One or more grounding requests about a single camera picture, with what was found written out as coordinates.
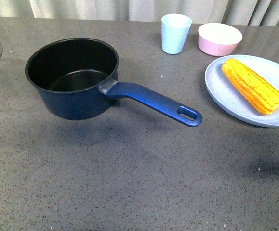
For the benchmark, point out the white curtain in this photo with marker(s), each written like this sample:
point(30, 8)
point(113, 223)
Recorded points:
point(233, 12)

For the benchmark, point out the light blue plate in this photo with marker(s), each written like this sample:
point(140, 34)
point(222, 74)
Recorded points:
point(230, 100)

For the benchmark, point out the pink bowl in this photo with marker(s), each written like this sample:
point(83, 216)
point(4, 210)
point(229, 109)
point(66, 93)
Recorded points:
point(217, 39)

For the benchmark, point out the light blue cup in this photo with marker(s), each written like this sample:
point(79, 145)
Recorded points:
point(174, 31)

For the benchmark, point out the yellow corn cob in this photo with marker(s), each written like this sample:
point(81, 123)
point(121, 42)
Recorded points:
point(259, 93)

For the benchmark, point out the dark blue saucepan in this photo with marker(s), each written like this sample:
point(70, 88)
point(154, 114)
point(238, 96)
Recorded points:
point(77, 79)

